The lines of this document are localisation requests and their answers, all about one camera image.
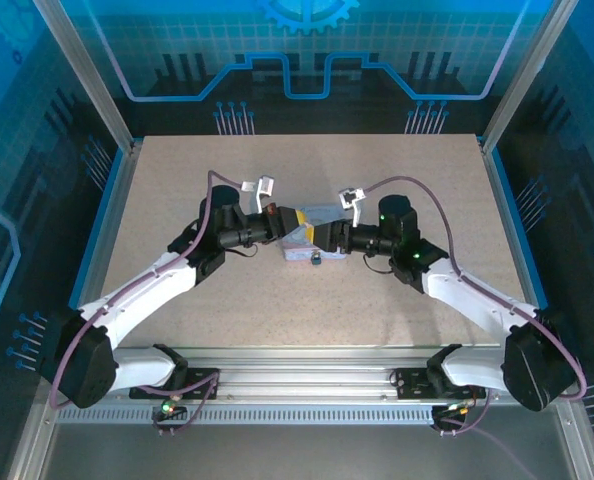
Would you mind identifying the clear plastic bag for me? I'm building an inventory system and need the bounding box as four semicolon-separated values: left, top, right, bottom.
278;202;349;265

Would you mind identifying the blue table edge strip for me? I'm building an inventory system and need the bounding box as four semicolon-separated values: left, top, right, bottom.
490;148;549;311
68;148;129;309

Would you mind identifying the thin black left gripper cable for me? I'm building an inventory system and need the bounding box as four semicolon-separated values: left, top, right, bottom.
225;243;259;262

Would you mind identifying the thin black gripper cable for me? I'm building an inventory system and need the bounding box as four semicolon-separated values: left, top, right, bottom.
225;243;259;262
362;251;397;277

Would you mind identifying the thin black right gripper cable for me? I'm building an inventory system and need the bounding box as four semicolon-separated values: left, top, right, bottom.
362;251;397;277

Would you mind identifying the aluminium mounting rail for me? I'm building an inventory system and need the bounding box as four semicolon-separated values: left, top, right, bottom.
111;344;508;407

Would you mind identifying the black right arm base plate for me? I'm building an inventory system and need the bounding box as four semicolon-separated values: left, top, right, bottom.
392;367;488;401

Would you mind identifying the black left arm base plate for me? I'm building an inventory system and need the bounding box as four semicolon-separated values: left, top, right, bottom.
129;367;222;401

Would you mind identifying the slotted grey cable duct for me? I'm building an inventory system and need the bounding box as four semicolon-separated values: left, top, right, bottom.
54;407;478;427

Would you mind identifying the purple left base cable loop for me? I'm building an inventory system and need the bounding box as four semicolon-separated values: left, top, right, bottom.
150;372;222;437

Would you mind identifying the aluminium frame post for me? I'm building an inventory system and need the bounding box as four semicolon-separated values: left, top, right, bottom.
478;0;574;154
30;0;139;154

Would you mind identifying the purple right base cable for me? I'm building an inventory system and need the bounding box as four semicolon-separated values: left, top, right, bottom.
434;389;538;480

